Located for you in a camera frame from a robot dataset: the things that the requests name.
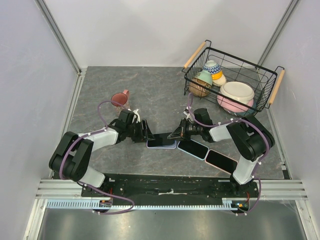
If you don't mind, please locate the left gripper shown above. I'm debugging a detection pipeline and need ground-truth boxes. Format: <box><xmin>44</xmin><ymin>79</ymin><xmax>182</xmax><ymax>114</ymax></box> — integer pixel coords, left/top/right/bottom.
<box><xmin>126</xmin><ymin>119</ymin><xmax>156</xmax><ymax>144</ymax></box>

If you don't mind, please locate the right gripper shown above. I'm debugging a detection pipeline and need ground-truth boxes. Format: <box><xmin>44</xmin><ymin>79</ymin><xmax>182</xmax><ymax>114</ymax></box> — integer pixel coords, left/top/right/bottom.
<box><xmin>168</xmin><ymin>118</ymin><xmax>202</xmax><ymax>142</ymax></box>

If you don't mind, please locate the blue-edged black phone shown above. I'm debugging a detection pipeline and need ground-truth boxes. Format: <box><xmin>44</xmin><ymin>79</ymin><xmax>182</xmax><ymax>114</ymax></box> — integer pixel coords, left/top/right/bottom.
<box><xmin>146</xmin><ymin>132</ymin><xmax>176</xmax><ymax>148</ymax></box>

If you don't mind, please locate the light blue phone case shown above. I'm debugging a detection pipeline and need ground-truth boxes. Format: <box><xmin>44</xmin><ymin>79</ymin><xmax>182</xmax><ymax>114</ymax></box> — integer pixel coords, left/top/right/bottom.
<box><xmin>176</xmin><ymin>139</ymin><xmax>210</xmax><ymax>161</ymax></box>

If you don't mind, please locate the lavender phone case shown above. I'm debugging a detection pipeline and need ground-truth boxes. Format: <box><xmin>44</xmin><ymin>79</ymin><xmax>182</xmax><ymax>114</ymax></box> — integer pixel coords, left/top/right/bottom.
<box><xmin>146</xmin><ymin>140</ymin><xmax>177</xmax><ymax>149</ymax></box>

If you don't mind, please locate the pink phone case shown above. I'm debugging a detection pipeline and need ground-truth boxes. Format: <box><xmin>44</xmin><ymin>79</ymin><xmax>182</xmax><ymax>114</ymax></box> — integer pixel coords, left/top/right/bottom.
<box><xmin>204</xmin><ymin>149</ymin><xmax>239</xmax><ymax>176</ymax></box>

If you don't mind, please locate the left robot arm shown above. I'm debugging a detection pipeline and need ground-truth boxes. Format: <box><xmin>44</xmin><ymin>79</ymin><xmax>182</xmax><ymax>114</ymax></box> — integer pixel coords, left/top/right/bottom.
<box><xmin>48</xmin><ymin>109</ymin><xmax>155</xmax><ymax>197</ymax></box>

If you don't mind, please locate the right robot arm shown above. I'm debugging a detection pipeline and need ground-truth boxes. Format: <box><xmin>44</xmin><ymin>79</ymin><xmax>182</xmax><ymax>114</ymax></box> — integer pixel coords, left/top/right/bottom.
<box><xmin>168</xmin><ymin>107</ymin><xmax>275</xmax><ymax>197</ymax></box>

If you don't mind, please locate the pink floral mug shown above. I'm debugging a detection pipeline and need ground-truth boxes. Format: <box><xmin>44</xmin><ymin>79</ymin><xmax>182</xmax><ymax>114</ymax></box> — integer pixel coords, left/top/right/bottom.
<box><xmin>111</xmin><ymin>89</ymin><xmax>131</xmax><ymax>116</ymax></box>

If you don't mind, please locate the brown bowl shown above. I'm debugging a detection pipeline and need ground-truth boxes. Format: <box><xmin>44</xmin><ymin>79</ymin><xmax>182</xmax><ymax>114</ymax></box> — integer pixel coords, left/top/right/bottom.
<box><xmin>188</xmin><ymin>78</ymin><xmax>211</xmax><ymax>98</ymax></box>

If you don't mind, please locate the pink bowl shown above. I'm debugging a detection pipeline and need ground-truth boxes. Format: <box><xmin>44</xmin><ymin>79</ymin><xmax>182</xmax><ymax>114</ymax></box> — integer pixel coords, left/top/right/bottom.
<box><xmin>217</xmin><ymin>95</ymin><xmax>254</xmax><ymax>113</ymax></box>

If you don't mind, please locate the green bowl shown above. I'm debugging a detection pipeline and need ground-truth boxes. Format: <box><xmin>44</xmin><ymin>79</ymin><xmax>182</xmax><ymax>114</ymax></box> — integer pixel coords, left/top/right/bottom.
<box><xmin>194</xmin><ymin>70</ymin><xmax>213</xmax><ymax>86</ymax></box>

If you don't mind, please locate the yellow white bowl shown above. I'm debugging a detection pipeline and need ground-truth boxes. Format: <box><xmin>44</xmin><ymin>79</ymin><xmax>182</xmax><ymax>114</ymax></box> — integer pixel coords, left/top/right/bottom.
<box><xmin>211</xmin><ymin>71</ymin><xmax>227</xmax><ymax>87</ymax></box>

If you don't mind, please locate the cream bowl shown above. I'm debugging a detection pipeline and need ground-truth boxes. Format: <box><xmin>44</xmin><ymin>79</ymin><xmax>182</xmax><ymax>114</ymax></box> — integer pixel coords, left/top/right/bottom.
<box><xmin>220</xmin><ymin>81</ymin><xmax>255</xmax><ymax>103</ymax></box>

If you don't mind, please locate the blue patterned bowl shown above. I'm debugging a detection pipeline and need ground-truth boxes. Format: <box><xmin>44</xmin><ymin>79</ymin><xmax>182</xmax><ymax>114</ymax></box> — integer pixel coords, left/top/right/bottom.
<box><xmin>202</xmin><ymin>60</ymin><xmax>222</xmax><ymax>75</ymax></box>

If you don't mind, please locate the teal bowl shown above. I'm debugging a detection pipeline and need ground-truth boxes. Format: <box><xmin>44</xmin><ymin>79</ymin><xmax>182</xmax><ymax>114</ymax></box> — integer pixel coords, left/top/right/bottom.
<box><xmin>233</xmin><ymin>100</ymin><xmax>257</xmax><ymax>117</ymax></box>

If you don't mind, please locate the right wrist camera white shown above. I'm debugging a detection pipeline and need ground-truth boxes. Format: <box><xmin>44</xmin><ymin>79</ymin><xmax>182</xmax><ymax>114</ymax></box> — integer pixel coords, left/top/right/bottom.
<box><xmin>183</xmin><ymin>107</ymin><xmax>194</xmax><ymax>123</ymax></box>

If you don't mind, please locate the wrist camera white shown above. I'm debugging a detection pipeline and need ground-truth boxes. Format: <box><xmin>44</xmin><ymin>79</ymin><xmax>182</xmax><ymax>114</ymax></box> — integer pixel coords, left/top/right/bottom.
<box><xmin>183</xmin><ymin>107</ymin><xmax>194</xmax><ymax>123</ymax></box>
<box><xmin>132</xmin><ymin>108</ymin><xmax>141</xmax><ymax>124</ymax></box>

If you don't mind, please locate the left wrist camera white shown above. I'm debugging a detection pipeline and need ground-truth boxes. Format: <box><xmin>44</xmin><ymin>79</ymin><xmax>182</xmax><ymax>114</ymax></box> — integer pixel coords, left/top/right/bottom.
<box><xmin>132</xmin><ymin>108</ymin><xmax>141</xmax><ymax>124</ymax></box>

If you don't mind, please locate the black wire basket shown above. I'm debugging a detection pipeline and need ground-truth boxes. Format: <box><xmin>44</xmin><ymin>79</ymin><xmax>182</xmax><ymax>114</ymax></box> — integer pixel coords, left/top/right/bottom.
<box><xmin>182</xmin><ymin>40</ymin><xmax>281</xmax><ymax>118</ymax></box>

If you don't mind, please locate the slotted cable duct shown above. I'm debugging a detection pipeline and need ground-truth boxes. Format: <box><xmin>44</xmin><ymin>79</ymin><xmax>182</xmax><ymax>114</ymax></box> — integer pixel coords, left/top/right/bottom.
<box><xmin>46</xmin><ymin>199</ymin><xmax>237</xmax><ymax>211</ymax></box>

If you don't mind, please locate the aluminium frame rail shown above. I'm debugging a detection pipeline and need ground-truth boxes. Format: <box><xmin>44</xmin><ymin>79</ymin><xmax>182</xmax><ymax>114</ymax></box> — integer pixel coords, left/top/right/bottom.
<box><xmin>35</xmin><ymin>179</ymin><xmax>82</xmax><ymax>199</ymax></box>

